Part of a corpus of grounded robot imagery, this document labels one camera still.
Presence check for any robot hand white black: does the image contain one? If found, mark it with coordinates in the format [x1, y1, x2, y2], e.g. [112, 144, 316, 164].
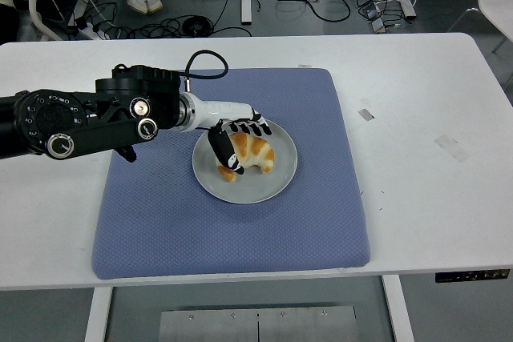
[191, 93, 274, 177]

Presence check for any croissant bread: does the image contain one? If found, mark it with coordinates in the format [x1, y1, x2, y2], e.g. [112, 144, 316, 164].
[216, 131, 276, 183]

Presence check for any grey round plate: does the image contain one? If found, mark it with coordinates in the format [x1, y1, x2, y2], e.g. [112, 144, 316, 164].
[192, 116, 299, 204]

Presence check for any blue quilted mat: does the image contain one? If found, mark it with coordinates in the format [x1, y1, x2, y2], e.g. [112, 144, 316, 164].
[91, 68, 371, 280]

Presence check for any white power strip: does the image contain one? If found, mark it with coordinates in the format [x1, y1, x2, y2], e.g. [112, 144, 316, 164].
[75, 22, 112, 41]

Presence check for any grey metal plate with screws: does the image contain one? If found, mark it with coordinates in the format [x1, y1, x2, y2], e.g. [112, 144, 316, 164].
[158, 305, 357, 342]

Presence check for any white office chair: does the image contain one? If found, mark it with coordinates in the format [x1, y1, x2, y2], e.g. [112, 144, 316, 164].
[0, 0, 63, 42]

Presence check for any large clear tape piece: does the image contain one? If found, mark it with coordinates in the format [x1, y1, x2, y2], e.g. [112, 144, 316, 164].
[434, 134, 471, 163]

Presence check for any white table leg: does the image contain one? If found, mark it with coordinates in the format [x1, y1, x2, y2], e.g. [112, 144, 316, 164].
[83, 286, 114, 342]
[381, 275, 415, 342]

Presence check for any black table control panel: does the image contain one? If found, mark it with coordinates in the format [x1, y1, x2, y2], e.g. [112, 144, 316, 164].
[434, 268, 511, 284]

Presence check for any coiled black cable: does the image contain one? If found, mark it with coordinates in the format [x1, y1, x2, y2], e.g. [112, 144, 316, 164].
[182, 15, 214, 38]

